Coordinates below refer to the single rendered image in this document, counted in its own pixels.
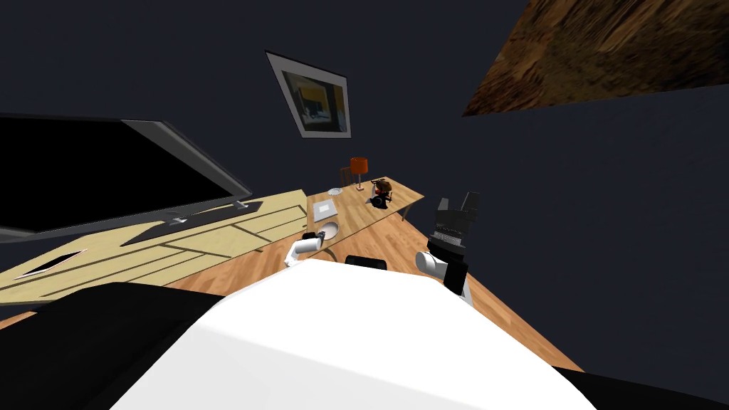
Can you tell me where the orange table lamp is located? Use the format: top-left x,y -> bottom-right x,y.
350,157 -> 369,192

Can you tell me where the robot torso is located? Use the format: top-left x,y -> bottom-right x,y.
110,255 -> 599,410

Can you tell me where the grey flat book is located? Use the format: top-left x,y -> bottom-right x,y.
311,199 -> 340,224

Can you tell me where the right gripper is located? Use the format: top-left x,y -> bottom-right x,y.
434,191 -> 481,235

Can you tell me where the wooden table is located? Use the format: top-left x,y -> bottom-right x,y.
305,176 -> 426,252

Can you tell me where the black and brown figure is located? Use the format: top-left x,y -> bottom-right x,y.
369,177 -> 396,211

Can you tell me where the framed wall picture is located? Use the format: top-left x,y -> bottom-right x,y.
264,51 -> 353,140

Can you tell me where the black flat television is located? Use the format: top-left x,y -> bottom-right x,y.
0,112 -> 264,247

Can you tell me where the pale wooden television cabinet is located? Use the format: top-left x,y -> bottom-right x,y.
0,189 -> 309,306

